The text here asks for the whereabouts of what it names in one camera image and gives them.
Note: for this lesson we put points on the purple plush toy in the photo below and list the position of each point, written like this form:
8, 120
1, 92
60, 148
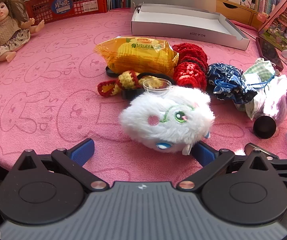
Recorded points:
281, 97

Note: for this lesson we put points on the blue floral cloth pouch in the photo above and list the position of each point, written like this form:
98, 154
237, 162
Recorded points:
226, 80

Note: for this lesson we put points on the grey cardboard box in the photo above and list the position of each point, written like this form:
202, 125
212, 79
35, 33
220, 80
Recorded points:
178, 22

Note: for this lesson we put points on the black binder clip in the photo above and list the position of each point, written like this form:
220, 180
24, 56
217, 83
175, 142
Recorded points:
138, 8

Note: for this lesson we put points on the red crochet scrunchie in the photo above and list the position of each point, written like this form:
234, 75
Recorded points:
191, 67

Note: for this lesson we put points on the pink rabbit print blanket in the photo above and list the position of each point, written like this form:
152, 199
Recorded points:
58, 105

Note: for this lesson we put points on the black flat clip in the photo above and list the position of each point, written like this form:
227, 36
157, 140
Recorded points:
131, 94

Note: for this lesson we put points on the red plastic crate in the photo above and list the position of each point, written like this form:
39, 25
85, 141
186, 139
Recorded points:
71, 5

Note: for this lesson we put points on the wooden drawer box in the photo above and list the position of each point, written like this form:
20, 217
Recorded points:
236, 12

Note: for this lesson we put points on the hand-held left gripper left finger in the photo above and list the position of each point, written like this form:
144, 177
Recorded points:
82, 151

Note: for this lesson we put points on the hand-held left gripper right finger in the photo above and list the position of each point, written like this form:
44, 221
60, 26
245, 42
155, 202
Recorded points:
204, 155

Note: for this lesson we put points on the brown-haired doll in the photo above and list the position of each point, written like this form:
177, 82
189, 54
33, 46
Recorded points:
8, 30

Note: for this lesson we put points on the white plush toy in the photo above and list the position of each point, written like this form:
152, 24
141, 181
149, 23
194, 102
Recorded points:
168, 120

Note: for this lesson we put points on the dark smartphone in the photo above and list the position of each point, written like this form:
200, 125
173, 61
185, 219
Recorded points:
269, 52

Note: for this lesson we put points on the green checked cloth pouch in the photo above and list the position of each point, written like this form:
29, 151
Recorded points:
259, 71

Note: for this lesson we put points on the pink triangular toy house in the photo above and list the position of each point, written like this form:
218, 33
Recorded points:
281, 25

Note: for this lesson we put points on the thin metal rod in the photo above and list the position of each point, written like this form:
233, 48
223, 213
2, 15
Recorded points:
248, 33

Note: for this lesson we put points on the yellow snack packet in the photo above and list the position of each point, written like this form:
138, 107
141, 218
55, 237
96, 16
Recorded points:
138, 55

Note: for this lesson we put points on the clear plastic cup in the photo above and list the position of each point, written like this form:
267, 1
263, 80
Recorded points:
157, 87

